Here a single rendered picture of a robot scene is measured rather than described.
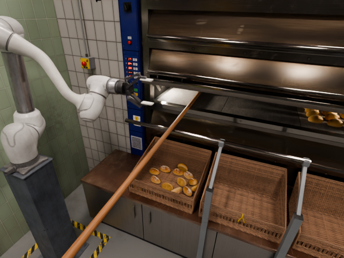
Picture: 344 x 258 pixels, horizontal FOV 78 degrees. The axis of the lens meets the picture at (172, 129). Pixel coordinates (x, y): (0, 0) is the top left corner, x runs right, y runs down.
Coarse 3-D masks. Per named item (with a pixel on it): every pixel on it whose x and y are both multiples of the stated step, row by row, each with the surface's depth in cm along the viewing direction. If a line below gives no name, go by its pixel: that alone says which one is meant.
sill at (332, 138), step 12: (168, 108) 182; (180, 108) 178; (192, 108) 177; (228, 120) 166; (240, 120) 162; (252, 120) 159; (264, 120) 160; (288, 132) 152; (300, 132) 149; (312, 132) 146; (324, 132) 146
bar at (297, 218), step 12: (132, 120) 156; (180, 132) 143; (228, 144) 133; (240, 144) 131; (276, 156) 124; (288, 156) 122; (216, 168) 131; (300, 180) 119; (300, 192) 116; (204, 204) 133; (300, 204) 114; (204, 216) 138; (300, 216) 112; (204, 228) 143; (288, 228) 118; (204, 240) 149; (288, 240) 120; (276, 252) 131
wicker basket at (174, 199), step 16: (176, 144) 191; (160, 160) 201; (176, 160) 195; (192, 160) 189; (208, 160) 173; (144, 176) 189; (160, 176) 190; (176, 176) 191; (144, 192) 167; (160, 192) 160; (192, 192) 174; (176, 208) 160; (192, 208) 153
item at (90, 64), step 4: (84, 56) 188; (88, 56) 188; (80, 60) 187; (84, 60) 185; (88, 60) 183; (92, 60) 187; (88, 64) 185; (92, 64) 188; (84, 68) 189; (88, 68) 187; (92, 68) 189
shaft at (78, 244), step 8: (184, 112) 163; (176, 120) 150; (168, 128) 140; (160, 144) 125; (152, 152) 117; (144, 160) 110; (136, 168) 104; (128, 176) 100; (136, 176) 102; (128, 184) 96; (120, 192) 91; (112, 200) 87; (104, 208) 83; (96, 216) 80; (104, 216) 82; (96, 224) 78; (88, 232) 75; (80, 240) 72; (72, 248) 69; (64, 256) 67; (72, 256) 68
